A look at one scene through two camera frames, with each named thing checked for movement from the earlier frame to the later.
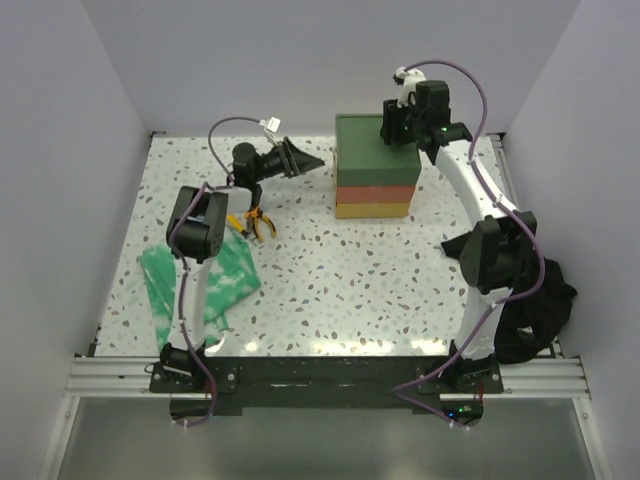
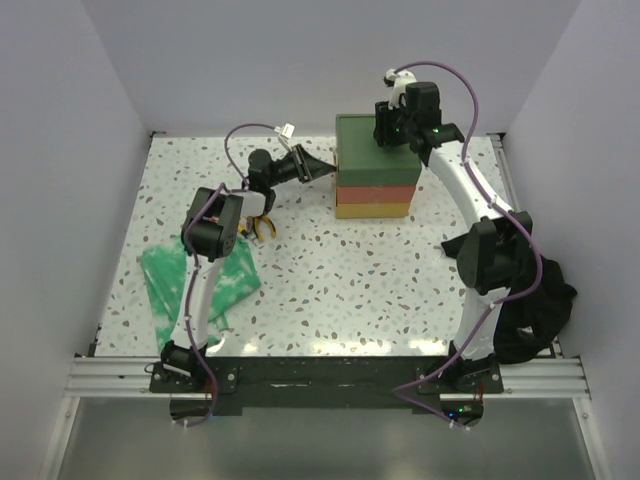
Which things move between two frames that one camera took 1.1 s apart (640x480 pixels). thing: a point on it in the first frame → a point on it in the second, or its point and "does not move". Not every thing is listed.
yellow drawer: [372, 210] does not move
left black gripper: [294, 161] → [307, 167]
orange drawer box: [374, 194] does not move
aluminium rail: [524, 378] does not move
